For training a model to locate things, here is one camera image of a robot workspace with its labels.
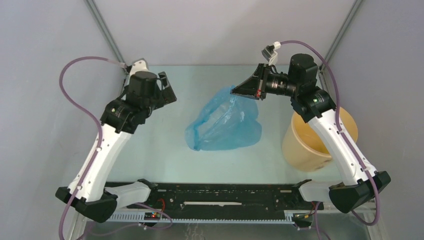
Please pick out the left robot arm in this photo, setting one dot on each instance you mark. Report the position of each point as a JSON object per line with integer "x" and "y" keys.
{"x": 88, "y": 193}

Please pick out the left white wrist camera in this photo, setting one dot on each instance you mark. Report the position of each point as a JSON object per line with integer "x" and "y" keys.
{"x": 139, "y": 65}

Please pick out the left corner frame post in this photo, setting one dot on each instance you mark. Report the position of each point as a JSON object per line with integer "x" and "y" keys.
{"x": 104, "y": 29}

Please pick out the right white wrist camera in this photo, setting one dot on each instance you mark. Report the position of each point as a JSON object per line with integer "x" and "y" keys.
{"x": 270, "y": 53}

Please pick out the blue plastic trash bag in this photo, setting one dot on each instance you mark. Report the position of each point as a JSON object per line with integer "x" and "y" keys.
{"x": 226, "y": 122}

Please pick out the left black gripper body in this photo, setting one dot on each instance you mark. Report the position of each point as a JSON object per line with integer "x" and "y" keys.
{"x": 157, "y": 101}

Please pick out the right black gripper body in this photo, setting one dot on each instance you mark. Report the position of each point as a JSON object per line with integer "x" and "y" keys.
{"x": 262, "y": 88}

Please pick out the beige plastic trash bin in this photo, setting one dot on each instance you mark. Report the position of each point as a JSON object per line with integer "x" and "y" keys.
{"x": 309, "y": 148}

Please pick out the small electronics board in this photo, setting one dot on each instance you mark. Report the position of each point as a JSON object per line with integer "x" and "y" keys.
{"x": 152, "y": 216}

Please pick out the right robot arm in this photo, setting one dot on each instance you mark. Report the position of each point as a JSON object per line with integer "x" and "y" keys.
{"x": 360, "y": 180}

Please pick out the corner frame post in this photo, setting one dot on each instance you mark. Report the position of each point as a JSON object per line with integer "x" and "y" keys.
{"x": 104, "y": 29}
{"x": 355, "y": 8}

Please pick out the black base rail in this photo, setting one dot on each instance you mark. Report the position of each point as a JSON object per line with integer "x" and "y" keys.
{"x": 230, "y": 203}

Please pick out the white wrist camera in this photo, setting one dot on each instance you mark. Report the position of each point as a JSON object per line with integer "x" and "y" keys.
{"x": 139, "y": 65}
{"x": 270, "y": 53}

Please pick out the right corner frame post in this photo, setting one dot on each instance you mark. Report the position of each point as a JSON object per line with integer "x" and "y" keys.
{"x": 355, "y": 8}

